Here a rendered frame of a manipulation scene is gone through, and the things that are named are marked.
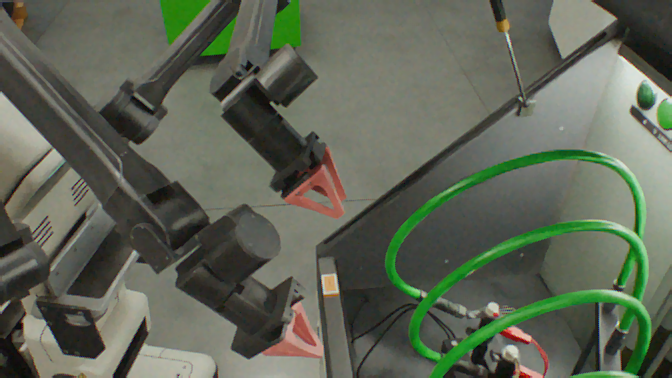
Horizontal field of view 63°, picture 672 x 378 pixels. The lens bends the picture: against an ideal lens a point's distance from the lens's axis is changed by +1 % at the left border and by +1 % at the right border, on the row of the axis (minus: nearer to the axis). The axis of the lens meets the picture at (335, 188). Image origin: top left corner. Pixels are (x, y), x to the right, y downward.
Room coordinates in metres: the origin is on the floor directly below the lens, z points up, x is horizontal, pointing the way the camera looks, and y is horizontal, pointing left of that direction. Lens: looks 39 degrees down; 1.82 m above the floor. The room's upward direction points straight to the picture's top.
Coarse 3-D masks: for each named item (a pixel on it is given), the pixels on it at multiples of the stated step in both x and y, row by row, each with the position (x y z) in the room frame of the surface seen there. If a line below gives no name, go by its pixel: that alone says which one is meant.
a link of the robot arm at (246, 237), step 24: (240, 216) 0.42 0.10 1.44; (144, 240) 0.42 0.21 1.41; (192, 240) 0.41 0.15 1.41; (216, 240) 0.41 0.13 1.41; (240, 240) 0.39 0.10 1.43; (264, 240) 0.41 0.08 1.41; (168, 264) 0.40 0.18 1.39; (216, 264) 0.39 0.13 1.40; (240, 264) 0.39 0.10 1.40; (264, 264) 0.40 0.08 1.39
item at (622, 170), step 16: (512, 160) 0.55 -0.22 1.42; (528, 160) 0.54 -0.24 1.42; (544, 160) 0.54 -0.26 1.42; (560, 160) 0.55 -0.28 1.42; (576, 160) 0.55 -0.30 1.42; (592, 160) 0.55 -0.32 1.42; (608, 160) 0.55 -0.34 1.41; (480, 176) 0.54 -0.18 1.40; (624, 176) 0.56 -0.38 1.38; (448, 192) 0.53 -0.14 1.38; (640, 192) 0.56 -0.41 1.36; (432, 208) 0.53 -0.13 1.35; (640, 208) 0.56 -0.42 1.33; (416, 224) 0.53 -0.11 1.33; (640, 224) 0.56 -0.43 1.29; (400, 240) 0.52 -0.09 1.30; (640, 240) 0.56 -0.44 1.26; (624, 272) 0.57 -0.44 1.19; (400, 288) 0.53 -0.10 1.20; (624, 288) 0.56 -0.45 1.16
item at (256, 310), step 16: (240, 288) 0.41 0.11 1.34; (256, 288) 0.41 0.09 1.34; (288, 288) 0.42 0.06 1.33; (240, 304) 0.39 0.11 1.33; (256, 304) 0.39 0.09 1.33; (272, 304) 0.40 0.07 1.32; (288, 304) 0.39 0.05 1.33; (240, 320) 0.38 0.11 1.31; (256, 320) 0.38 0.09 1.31; (272, 320) 0.38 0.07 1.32; (288, 320) 0.37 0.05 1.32; (240, 336) 0.39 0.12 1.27; (256, 336) 0.38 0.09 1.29
